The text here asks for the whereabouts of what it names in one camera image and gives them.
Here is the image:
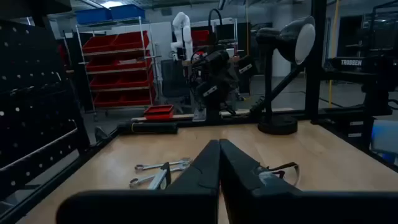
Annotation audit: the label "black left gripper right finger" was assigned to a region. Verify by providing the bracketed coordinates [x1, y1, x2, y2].
[219, 138, 398, 224]

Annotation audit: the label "black pegboard cabinet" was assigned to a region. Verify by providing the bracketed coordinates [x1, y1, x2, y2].
[0, 17, 93, 203]

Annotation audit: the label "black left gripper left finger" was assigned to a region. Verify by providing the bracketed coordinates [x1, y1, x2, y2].
[55, 139, 221, 224]

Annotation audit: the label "wire rack with red bins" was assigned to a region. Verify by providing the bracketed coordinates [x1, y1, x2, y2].
[75, 17, 158, 118]

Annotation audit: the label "clear safety glasses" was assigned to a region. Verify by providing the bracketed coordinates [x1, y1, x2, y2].
[266, 161, 301, 187]

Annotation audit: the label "black office chair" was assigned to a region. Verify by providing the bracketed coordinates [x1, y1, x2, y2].
[160, 58, 191, 114]

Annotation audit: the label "black desk lamp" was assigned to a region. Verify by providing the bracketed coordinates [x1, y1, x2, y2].
[255, 15, 317, 136]

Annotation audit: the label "white wire hook rail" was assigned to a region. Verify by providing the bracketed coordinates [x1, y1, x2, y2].
[6, 71, 63, 96]
[0, 119, 78, 172]

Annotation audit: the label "blue plastic container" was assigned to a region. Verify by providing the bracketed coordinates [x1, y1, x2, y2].
[371, 119, 398, 164]

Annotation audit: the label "small red bin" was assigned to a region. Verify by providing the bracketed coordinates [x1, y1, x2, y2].
[144, 105, 175, 121]

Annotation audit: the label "black cylindrical tube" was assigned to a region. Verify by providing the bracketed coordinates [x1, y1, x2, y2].
[117, 121, 179, 136]

